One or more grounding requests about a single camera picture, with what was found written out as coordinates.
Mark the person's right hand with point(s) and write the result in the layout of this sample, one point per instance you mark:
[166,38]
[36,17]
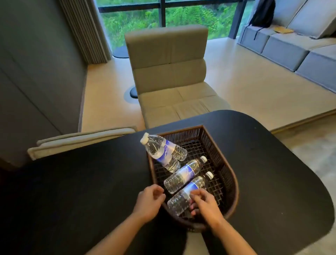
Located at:
[208,210]

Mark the person's left hand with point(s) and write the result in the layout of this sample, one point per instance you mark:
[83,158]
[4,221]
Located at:
[147,203]

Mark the person's left thumb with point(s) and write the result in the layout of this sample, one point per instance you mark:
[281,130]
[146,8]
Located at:
[160,199]

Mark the person's right thumb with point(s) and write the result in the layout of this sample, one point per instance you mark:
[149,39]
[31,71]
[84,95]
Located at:
[193,209]

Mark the clear plastic water bottle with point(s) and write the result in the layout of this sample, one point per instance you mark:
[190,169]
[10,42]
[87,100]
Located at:
[183,195]
[172,147]
[183,173]
[164,159]

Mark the person's left forearm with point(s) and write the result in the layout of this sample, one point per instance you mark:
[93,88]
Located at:
[118,239]

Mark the person's right forearm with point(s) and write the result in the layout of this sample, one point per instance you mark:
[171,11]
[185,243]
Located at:
[232,240]

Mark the dark brown woven basket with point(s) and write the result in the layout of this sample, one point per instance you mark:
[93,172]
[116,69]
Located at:
[223,168]

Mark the black round chair base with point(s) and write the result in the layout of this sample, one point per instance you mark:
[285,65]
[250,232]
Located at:
[133,93]

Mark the beige upholstered lounge chair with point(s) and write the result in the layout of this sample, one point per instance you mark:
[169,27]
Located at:
[168,78]

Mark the black round floor base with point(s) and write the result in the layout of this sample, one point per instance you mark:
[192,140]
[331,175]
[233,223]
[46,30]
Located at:
[121,52]

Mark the grey pleated curtain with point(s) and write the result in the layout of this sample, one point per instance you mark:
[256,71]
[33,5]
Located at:
[84,29]

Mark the grey sectional sofa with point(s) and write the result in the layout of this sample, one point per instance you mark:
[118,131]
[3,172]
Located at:
[296,50]

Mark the tan flat book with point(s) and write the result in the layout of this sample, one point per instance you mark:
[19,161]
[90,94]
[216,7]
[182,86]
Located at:
[283,29]

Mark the black backpack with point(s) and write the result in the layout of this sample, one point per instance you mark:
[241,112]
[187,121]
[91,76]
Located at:
[262,14]

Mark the black window frame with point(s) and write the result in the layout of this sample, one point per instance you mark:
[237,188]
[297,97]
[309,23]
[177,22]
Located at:
[162,10]

